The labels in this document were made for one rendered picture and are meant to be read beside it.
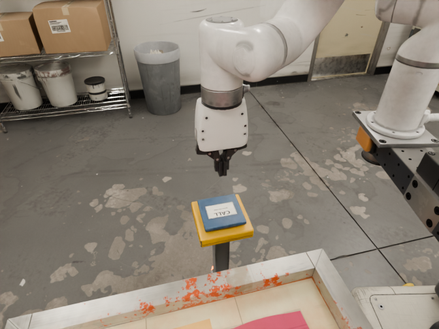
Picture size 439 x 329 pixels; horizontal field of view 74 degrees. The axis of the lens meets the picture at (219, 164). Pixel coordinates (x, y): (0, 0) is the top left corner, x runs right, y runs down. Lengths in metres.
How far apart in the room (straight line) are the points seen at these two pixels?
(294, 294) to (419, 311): 1.00
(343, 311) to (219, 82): 0.44
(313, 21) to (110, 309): 0.57
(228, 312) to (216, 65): 0.43
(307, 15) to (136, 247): 1.67
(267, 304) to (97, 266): 1.43
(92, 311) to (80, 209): 1.72
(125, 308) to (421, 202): 0.58
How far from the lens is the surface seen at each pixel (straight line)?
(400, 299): 1.57
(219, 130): 0.55
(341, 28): 4.30
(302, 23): 0.51
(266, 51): 0.42
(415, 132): 0.80
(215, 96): 0.51
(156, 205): 2.14
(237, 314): 0.59
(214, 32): 0.47
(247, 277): 0.59
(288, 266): 0.61
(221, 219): 0.70
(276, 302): 0.61
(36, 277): 2.02
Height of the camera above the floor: 1.49
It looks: 37 degrees down
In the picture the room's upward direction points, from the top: straight up
